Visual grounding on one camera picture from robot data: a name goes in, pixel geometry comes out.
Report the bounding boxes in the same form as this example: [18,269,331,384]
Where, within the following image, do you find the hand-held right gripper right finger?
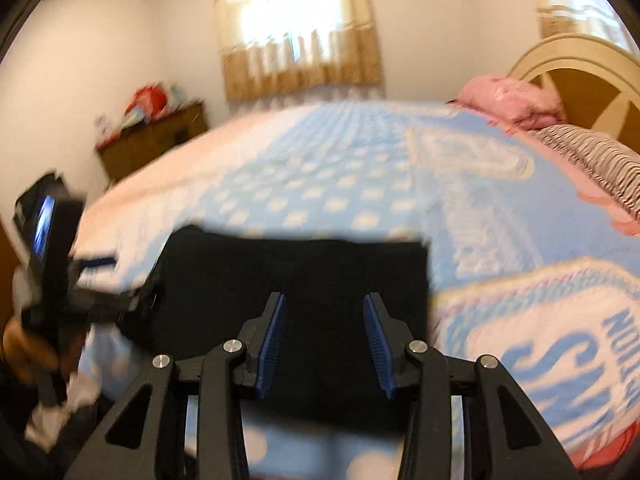
[362,292,583,480]

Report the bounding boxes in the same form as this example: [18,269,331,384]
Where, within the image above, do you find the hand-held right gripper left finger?
[65,292,288,480]

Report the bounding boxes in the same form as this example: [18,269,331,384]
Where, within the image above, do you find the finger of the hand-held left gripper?
[120,260,168,328]
[75,255,121,275]

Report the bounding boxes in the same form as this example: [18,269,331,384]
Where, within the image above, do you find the black pants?
[120,225,433,423]

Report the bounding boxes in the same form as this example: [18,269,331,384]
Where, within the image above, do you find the person's left hand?
[0,317,58,378]

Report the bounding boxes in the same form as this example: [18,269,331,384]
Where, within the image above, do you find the brown wooden cabinet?
[0,230,21,321]

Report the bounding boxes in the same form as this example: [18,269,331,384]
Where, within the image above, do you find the brown wooden desk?
[96,101,208,183]

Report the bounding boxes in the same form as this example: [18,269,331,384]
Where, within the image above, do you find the bed with polka-dot quilt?
[70,100,640,480]

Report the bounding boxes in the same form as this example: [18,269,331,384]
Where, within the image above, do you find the red cloth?
[575,430,632,472]

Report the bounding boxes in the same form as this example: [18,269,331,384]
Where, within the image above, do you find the pink pillow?
[457,75,568,133]

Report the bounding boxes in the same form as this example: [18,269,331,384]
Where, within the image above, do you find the striped pillow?
[530,124,640,221]

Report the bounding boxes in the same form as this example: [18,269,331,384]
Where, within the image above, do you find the beige patterned window curtain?
[212,0,386,102]
[535,0,633,53]

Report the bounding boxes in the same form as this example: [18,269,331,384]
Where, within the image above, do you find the cream and wood headboard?
[507,34,640,158]

